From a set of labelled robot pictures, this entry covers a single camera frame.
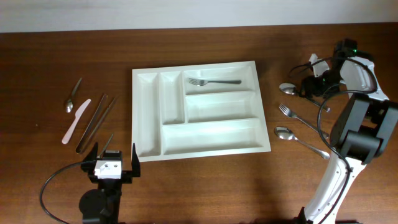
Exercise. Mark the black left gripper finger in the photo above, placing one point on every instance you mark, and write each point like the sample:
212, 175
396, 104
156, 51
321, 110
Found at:
91, 156
135, 163

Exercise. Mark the small metal teaspoon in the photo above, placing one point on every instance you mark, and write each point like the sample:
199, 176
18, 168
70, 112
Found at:
69, 101

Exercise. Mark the small metal rod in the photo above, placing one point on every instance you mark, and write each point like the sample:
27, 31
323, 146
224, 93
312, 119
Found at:
106, 145

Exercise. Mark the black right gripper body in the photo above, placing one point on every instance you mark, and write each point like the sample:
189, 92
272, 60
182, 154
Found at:
311, 86

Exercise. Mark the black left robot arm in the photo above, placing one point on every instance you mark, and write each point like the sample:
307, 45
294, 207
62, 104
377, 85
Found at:
101, 205

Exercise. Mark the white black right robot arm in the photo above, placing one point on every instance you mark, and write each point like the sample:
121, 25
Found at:
361, 132

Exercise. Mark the large metal spoon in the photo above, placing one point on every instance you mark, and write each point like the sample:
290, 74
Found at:
291, 89
286, 134

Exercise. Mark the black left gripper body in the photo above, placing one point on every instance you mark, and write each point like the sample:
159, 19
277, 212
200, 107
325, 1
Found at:
129, 177

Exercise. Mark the metal fork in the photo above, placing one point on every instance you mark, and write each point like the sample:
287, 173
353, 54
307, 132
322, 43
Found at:
291, 114
199, 82

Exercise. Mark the white plastic cutlery tray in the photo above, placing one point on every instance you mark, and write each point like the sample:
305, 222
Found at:
173, 119

